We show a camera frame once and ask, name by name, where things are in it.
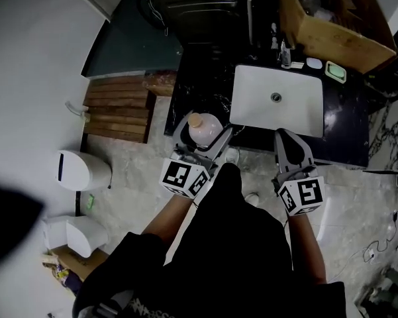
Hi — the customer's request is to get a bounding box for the person's black clothing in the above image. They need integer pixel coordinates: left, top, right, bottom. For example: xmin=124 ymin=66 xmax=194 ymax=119
xmin=72 ymin=162 xmax=348 ymax=318

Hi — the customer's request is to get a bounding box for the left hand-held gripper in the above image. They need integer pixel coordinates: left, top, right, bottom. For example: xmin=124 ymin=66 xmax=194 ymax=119
xmin=159 ymin=111 xmax=235 ymax=199

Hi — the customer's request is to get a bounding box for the large open cardboard box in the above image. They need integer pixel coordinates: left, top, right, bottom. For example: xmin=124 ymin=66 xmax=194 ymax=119
xmin=277 ymin=0 xmax=398 ymax=76

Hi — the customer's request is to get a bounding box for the chrome faucet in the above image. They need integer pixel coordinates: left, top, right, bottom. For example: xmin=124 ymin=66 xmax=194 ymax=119
xmin=279 ymin=39 xmax=294 ymax=70

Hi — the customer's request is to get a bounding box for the person's left forearm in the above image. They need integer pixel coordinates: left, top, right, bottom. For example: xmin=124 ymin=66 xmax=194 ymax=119
xmin=141 ymin=192 xmax=203 ymax=244

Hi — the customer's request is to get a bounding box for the white charger with cable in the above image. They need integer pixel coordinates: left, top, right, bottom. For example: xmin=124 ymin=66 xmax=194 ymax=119
xmin=330 ymin=209 xmax=398 ymax=278

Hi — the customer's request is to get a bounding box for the white trash bin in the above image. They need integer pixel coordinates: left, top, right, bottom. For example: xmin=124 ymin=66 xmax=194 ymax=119
xmin=54 ymin=148 xmax=113 ymax=192

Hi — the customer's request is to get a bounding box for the white vertical pipe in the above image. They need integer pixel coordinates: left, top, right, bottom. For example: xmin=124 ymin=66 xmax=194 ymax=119
xmin=246 ymin=0 xmax=256 ymax=46

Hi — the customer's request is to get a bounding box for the person's white shoe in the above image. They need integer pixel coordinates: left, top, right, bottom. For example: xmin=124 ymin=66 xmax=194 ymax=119
xmin=244 ymin=191 xmax=261 ymax=207
xmin=224 ymin=146 xmax=241 ymax=166

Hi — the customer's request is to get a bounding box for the pink bottle with tan cap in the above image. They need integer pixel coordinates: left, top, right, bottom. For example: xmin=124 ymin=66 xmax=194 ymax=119
xmin=187 ymin=111 xmax=224 ymax=148

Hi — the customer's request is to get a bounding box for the black ribbed appliance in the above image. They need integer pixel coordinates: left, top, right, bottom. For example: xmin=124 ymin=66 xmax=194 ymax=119
xmin=138 ymin=0 xmax=279 ymax=56

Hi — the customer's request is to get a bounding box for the small flat cardboard box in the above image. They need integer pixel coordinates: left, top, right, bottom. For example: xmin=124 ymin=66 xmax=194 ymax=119
xmin=48 ymin=244 xmax=109 ymax=282

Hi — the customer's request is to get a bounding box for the white rectangular sink basin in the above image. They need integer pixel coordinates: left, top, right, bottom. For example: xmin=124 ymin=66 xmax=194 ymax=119
xmin=228 ymin=64 xmax=325 ymax=139

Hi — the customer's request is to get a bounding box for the white wall hook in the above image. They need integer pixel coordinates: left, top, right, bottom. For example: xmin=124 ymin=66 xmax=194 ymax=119
xmin=64 ymin=100 xmax=89 ymax=118

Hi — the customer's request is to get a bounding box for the white toilet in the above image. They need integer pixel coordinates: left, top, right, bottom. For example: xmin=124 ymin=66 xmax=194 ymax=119
xmin=40 ymin=214 xmax=109 ymax=260

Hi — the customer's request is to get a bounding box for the green soap dish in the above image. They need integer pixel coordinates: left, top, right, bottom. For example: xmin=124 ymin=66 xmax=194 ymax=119
xmin=324 ymin=60 xmax=348 ymax=84

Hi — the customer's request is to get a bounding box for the person's right forearm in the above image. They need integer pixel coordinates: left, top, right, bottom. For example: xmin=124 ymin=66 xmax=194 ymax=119
xmin=285 ymin=210 xmax=329 ymax=285

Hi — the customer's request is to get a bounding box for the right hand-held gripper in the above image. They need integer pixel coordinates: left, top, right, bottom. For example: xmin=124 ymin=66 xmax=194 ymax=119
xmin=272 ymin=128 xmax=326 ymax=218

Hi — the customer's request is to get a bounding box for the wooden slat floor mat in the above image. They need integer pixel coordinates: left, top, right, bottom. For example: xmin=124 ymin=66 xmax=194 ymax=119
xmin=82 ymin=74 xmax=157 ymax=144

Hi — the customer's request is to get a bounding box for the dark marble sink counter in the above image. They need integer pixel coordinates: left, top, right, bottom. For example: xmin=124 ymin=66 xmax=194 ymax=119
xmin=163 ymin=53 xmax=372 ymax=169

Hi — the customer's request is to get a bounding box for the white marble veined block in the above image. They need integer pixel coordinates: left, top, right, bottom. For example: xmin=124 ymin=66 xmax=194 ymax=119
xmin=367 ymin=99 xmax=398 ymax=172

